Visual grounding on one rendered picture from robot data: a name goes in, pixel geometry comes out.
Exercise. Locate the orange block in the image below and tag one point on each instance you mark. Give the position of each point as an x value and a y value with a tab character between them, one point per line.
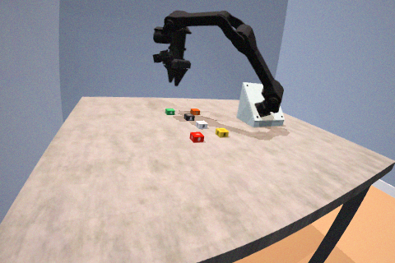
195	111

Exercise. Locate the red block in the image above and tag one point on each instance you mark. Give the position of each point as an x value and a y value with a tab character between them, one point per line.
196	137

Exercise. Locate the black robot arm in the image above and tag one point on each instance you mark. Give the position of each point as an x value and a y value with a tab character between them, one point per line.
175	30

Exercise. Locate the yellow block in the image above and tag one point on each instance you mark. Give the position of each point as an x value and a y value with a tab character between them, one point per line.
222	132

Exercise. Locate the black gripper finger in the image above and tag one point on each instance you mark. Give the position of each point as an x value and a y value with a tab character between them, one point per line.
178	74
170	72

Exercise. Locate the green block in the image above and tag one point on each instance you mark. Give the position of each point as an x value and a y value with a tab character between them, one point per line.
169	111

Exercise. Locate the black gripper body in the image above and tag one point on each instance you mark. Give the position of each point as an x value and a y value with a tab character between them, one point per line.
178	53

